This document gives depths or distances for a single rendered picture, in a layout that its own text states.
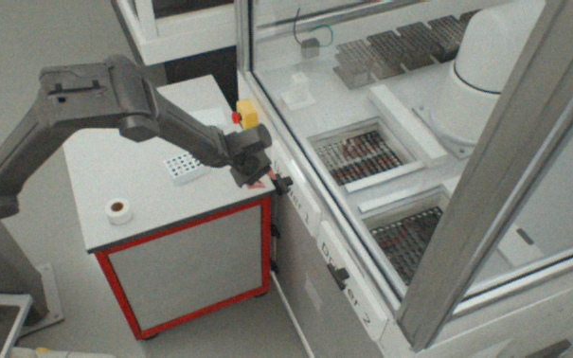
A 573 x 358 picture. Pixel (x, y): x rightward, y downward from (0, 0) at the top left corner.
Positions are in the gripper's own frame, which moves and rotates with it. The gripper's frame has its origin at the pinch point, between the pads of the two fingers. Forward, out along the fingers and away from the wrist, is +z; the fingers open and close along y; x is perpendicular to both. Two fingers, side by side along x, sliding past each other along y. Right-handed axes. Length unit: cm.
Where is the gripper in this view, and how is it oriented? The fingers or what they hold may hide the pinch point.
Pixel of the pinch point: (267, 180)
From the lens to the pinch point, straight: 125.8
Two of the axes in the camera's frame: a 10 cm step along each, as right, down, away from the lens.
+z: 5.2, 3.7, 7.7
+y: 7.6, -6.1, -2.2
